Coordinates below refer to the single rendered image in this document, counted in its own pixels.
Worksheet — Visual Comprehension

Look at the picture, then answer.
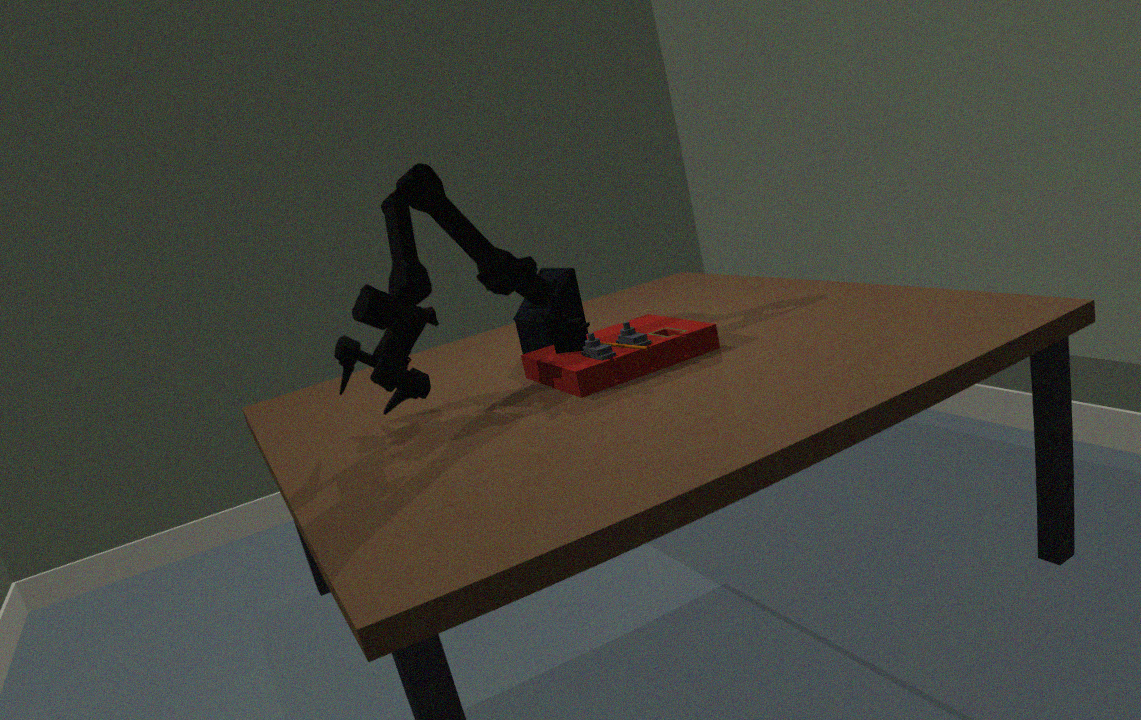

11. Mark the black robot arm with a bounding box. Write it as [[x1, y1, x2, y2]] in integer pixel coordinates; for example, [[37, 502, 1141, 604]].
[[353, 163, 557, 393]]

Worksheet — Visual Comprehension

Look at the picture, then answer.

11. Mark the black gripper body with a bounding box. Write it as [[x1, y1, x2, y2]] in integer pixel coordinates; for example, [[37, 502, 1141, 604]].
[[334, 327, 431, 399]]

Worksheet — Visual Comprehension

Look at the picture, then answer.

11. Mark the black micro servo with orange cable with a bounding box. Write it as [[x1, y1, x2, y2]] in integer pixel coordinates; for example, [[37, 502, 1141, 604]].
[[545, 310, 649, 354]]

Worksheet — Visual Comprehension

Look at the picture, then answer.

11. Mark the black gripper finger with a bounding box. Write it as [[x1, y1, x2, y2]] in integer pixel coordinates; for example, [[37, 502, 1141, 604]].
[[339, 361, 355, 394], [385, 389, 418, 414]]

